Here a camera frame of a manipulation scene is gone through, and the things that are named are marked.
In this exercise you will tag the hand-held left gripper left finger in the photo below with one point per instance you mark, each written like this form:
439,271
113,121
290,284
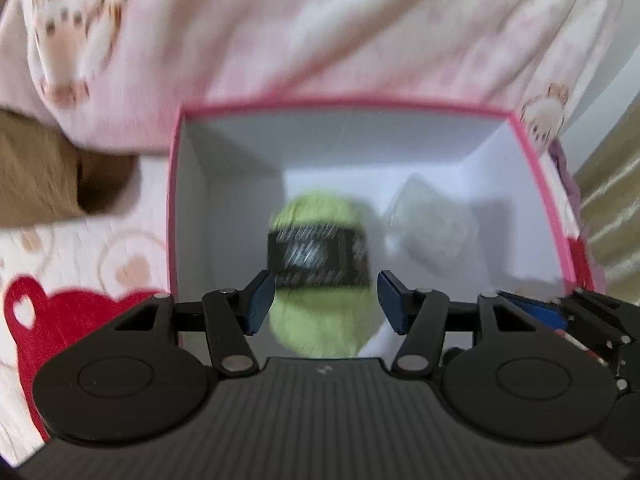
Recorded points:
259,301

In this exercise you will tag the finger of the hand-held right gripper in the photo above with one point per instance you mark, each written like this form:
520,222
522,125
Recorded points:
531,311

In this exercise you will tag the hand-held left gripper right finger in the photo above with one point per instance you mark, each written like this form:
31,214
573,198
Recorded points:
391,301

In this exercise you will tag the green yarn ball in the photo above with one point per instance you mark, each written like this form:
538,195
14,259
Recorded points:
320,325

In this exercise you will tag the pink cardboard box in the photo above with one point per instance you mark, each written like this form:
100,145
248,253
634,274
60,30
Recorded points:
240,160

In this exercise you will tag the clear plastic packet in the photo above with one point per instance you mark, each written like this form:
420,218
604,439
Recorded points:
430,225

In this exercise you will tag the beige curtain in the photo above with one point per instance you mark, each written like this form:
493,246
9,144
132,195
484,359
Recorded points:
612,210

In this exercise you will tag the red bear printed blanket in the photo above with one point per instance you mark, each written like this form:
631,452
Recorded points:
75,270

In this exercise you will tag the brown sofa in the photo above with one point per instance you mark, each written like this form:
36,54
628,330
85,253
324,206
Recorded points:
35,175

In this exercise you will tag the pink bear print pillow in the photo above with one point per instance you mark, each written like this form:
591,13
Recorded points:
280,25

